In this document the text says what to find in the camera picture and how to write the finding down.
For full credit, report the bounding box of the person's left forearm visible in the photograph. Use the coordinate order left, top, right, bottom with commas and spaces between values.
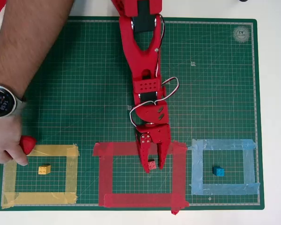
0, 0, 75, 99

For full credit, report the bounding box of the blue tape square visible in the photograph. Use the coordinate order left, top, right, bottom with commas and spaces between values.
187, 138, 261, 196

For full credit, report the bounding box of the red tape square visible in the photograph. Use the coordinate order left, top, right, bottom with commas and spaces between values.
92, 140, 190, 216

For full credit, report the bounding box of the blue toy brick cube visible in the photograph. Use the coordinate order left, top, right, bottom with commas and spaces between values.
212, 165, 225, 177

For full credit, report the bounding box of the yellow tape square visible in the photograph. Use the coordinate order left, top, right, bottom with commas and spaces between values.
1, 143, 80, 209

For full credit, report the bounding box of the yellow toy brick cube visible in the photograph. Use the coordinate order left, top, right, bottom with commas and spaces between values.
38, 165, 52, 175

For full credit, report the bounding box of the person's left hand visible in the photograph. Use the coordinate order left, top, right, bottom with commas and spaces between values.
0, 116, 29, 167

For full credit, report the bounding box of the green cutting mat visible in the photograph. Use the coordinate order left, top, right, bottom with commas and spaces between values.
0, 15, 265, 211

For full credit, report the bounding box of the grey wrist watch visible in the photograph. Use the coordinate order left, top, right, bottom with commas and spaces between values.
0, 83, 28, 118

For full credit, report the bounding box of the white servo cable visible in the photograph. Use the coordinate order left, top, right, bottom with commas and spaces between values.
130, 14, 179, 127

